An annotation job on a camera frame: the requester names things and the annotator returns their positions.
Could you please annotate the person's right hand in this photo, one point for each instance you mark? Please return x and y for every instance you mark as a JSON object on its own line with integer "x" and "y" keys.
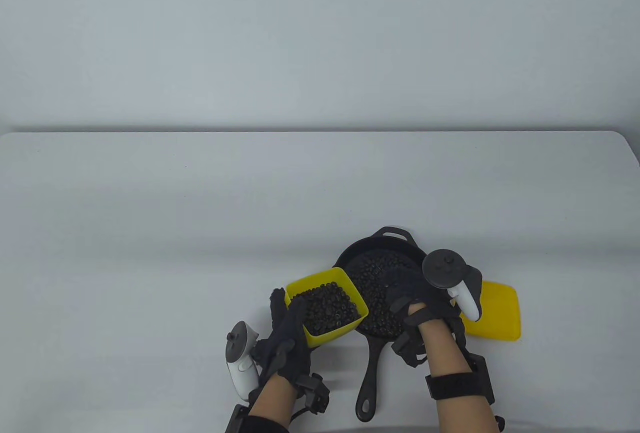
{"x": 412, "y": 288}

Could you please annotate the person's left forearm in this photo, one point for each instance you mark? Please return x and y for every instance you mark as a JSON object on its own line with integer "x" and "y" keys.
{"x": 270, "y": 400}

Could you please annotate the white and black controller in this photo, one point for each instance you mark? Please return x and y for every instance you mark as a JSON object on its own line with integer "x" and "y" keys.
{"x": 442, "y": 268}
{"x": 242, "y": 373}

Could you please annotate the black wrist box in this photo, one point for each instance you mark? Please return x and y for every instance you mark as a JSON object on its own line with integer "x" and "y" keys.
{"x": 235, "y": 420}
{"x": 481, "y": 368}

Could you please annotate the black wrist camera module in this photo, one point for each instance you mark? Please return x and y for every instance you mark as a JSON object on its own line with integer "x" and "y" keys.
{"x": 312, "y": 393}
{"x": 407, "y": 350}

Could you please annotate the person's right forearm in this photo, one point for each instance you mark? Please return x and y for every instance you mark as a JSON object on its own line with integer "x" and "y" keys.
{"x": 445, "y": 353}

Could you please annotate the yellow plastic container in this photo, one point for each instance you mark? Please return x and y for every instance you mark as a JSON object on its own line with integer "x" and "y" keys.
{"x": 332, "y": 337}

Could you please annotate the person's left hand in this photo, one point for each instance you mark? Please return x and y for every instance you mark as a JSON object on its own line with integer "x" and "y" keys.
{"x": 290, "y": 348}

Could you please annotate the black cast iron frying pan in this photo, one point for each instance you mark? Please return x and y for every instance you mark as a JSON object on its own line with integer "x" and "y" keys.
{"x": 372, "y": 368}

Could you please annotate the yellow plastic lid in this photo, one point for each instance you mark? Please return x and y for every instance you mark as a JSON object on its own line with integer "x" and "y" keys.
{"x": 500, "y": 310}

